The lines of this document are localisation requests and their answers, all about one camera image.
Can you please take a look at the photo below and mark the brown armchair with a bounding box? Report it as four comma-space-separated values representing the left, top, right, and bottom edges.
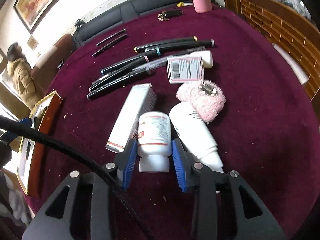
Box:
31, 34, 75, 91

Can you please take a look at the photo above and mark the barcode labelled small box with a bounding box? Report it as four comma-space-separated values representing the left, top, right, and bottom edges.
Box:
167, 56, 204, 83

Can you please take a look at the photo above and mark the pink ringed black marker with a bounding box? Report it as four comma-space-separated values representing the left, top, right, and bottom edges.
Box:
88, 55, 150, 92

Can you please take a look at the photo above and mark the white pill bottle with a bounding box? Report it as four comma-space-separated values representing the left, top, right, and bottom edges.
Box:
137, 111, 172, 173

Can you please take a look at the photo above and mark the yellow capped black marker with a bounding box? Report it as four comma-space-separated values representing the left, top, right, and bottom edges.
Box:
134, 36, 197, 53

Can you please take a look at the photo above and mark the black braided cable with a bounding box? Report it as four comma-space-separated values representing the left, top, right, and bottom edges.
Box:
0, 115, 155, 240

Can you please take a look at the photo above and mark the person in tan coat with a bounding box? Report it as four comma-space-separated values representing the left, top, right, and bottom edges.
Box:
7, 42, 44, 111

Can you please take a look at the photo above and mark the key bunch black case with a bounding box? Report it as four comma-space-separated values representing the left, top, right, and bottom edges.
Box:
157, 10, 183, 21

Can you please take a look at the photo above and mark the grey capped black marker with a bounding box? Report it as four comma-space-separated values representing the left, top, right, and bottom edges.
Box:
145, 39, 215, 53

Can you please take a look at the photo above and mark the long white carton box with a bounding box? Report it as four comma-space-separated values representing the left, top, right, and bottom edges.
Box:
106, 83, 157, 153

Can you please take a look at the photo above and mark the black leather sofa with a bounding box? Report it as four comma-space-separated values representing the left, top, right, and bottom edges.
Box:
73, 0, 216, 47

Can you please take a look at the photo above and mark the black marker nearest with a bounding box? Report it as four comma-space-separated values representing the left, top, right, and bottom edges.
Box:
87, 68, 151, 101

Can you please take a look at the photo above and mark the white tube in box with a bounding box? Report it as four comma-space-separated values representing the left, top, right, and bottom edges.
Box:
189, 50, 213, 68

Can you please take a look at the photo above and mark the blue ringed black marker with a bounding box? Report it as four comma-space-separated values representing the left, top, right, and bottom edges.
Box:
101, 49, 161, 75

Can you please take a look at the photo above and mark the clear barrel pen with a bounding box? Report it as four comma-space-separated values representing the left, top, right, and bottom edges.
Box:
91, 45, 206, 86

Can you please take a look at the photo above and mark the white spray bottle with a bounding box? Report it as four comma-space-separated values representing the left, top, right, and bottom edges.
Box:
169, 102, 223, 173

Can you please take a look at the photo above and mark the dark red tablecloth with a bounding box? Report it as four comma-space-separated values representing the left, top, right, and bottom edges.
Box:
26, 6, 319, 239

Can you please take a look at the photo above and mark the pink fluffy pouch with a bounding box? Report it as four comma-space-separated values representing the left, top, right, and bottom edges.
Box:
176, 80, 226, 124

